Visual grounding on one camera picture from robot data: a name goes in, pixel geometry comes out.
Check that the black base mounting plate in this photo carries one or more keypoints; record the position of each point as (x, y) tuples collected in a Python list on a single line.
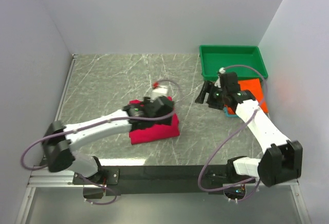
[(142, 179)]

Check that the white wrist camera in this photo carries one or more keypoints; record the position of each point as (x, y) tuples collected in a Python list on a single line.
[(221, 71), (159, 90)]

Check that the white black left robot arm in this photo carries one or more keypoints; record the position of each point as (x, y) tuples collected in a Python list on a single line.
[(62, 142)]

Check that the folded light blue t shirt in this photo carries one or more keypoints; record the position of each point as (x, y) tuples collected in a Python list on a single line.
[(229, 112)]

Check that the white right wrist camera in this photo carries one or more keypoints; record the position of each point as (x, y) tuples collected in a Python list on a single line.
[(221, 71)]

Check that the crimson red t shirt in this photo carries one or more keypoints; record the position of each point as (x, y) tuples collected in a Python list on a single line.
[(156, 132)]

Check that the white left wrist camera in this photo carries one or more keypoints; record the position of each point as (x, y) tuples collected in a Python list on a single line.
[(159, 90)]

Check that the folded orange t shirt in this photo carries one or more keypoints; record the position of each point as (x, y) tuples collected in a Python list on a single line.
[(254, 86)]

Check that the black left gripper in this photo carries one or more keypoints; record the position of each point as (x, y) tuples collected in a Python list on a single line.
[(163, 105)]

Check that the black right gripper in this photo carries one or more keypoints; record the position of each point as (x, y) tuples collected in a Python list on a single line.
[(208, 93)]

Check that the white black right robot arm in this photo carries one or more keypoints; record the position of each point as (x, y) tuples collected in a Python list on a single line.
[(282, 158)]

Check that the green plastic bin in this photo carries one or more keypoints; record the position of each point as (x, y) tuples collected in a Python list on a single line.
[(214, 57)]

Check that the aluminium front rail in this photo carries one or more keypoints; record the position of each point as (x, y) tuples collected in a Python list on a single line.
[(44, 179)]

